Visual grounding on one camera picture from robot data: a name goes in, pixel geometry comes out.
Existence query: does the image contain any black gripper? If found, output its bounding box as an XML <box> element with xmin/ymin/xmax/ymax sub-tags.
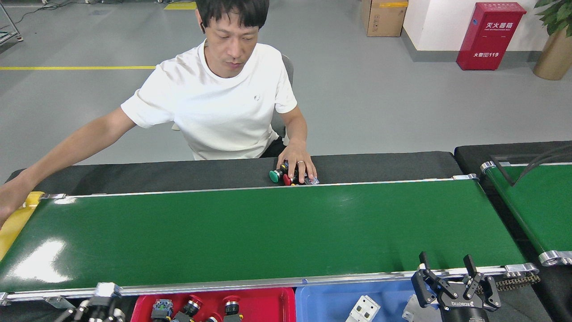
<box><xmin>411</xmin><ymin>252</ymin><xmax>501</xmax><ymax>322</ymax></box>

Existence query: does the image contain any yellow plastic tray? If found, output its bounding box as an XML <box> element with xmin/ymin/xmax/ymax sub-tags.
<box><xmin>0</xmin><ymin>191</ymin><xmax>45</xmax><ymax>262</ymax></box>

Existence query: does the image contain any short green conveyor belt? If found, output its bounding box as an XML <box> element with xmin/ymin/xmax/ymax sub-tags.
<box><xmin>480</xmin><ymin>161</ymin><xmax>572</xmax><ymax>267</ymax></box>

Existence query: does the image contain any person's right hand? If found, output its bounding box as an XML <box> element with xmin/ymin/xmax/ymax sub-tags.
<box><xmin>0</xmin><ymin>177</ymin><xmax>34</xmax><ymax>229</ymax></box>

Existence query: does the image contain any person's left hand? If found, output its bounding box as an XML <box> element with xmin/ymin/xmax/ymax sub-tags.
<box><xmin>277</xmin><ymin>142</ymin><xmax>318</xmax><ymax>184</ymax></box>

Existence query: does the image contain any blue plastic bin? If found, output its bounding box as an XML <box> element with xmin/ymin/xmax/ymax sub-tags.
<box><xmin>295</xmin><ymin>280</ymin><xmax>443</xmax><ymax>322</ymax></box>

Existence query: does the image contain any red plastic bin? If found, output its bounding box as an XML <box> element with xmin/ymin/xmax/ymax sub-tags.
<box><xmin>130</xmin><ymin>287</ymin><xmax>296</xmax><ymax>322</ymax></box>

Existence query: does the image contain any red fire extinguisher box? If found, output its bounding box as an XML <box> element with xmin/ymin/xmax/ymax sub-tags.
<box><xmin>456</xmin><ymin>2</ymin><xmax>527</xmax><ymax>71</ymax></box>

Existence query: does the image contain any potted plant in gold pot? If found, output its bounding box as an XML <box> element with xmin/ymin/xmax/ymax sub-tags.
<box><xmin>533</xmin><ymin>0</ymin><xmax>572</xmax><ymax>81</ymax></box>

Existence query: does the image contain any person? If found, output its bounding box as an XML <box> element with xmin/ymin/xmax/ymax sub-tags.
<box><xmin>0</xmin><ymin>0</ymin><xmax>318</xmax><ymax>229</ymax></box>

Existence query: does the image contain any brown cardboard box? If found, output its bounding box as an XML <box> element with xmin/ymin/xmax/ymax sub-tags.
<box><xmin>361</xmin><ymin>0</ymin><xmax>408</xmax><ymax>37</ymax></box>

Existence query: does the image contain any grey office chair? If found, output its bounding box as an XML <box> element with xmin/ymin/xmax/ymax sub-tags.
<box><xmin>172</xmin><ymin>54</ymin><xmax>294</xmax><ymax>139</ymax></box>

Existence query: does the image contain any silver metal rack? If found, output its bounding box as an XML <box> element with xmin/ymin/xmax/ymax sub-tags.
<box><xmin>0</xmin><ymin>2</ymin><xmax>24</xmax><ymax>45</ymax></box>

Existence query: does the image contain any conveyor drive chain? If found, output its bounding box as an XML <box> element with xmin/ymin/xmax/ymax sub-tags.
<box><xmin>476</xmin><ymin>274</ymin><xmax>541</xmax><ymax>293</ymax></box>

